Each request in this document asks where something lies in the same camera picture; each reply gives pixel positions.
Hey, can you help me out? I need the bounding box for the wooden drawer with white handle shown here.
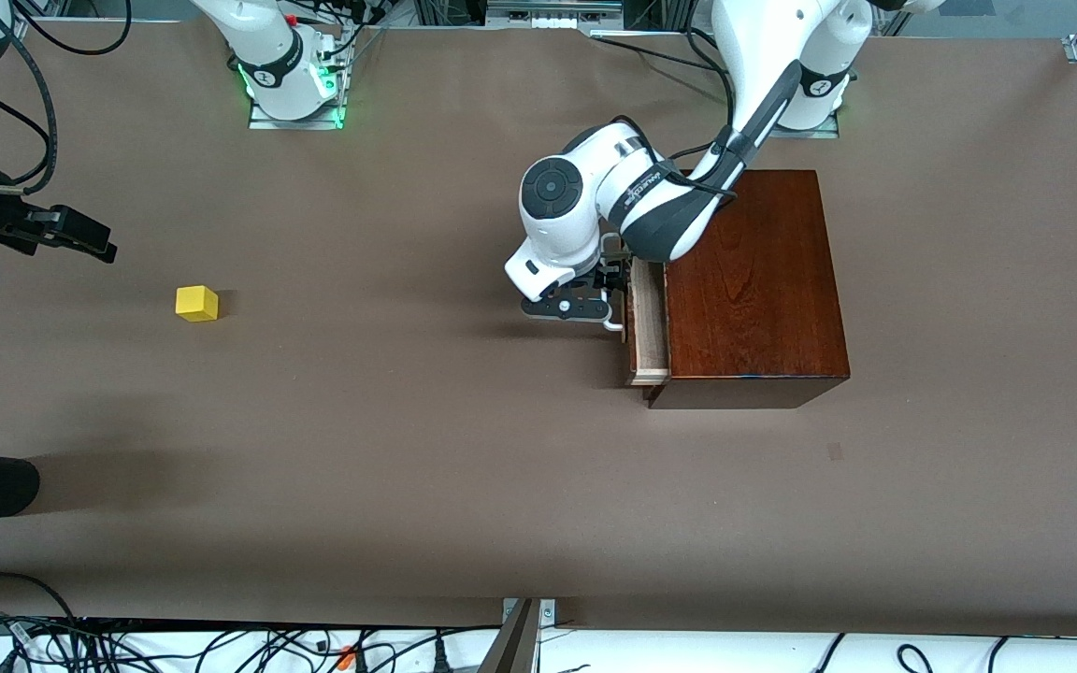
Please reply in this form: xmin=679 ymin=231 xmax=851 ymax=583
xmin=602 ymin=257 xmax=671 ymax=387

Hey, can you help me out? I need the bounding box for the yellow wooden block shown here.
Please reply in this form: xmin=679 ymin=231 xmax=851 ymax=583
xmin=175 ymin=285 xmax=220 ymax=323

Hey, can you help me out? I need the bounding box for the dark brown wooden cabinet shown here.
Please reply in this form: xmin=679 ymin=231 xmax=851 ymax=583
xmin=648 ymin=169 xmax=852 ymax=410

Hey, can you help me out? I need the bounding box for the white power strip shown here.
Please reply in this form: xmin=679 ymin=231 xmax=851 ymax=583
xmin=485 ymin=0 xmax=624 ymax=27

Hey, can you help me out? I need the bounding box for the dark metal bar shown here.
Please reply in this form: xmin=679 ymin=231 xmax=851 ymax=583
xmin=478 ymin=598 xmax=541 ymax=673

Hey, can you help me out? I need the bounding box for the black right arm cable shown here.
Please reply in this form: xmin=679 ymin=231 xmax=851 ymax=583
xmin=0 ymin=14 xmax=61 ymax=197

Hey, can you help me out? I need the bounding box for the black cable on table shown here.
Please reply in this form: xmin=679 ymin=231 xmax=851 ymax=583
xmin=590 ymin=26 xmax=736 ymax=104

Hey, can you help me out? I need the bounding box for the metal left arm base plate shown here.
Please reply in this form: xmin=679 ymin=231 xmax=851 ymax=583
xmin=770 ymin=112 xmax=840 ymax=139

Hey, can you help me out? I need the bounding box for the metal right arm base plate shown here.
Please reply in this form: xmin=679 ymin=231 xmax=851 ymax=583
xmin=249 ymin=33 xmax=348 ymax=130

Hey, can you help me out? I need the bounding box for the silver metal bracket plate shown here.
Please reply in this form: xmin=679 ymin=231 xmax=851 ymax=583
xmin=501 ymin=598 xmax=558 ymax=627

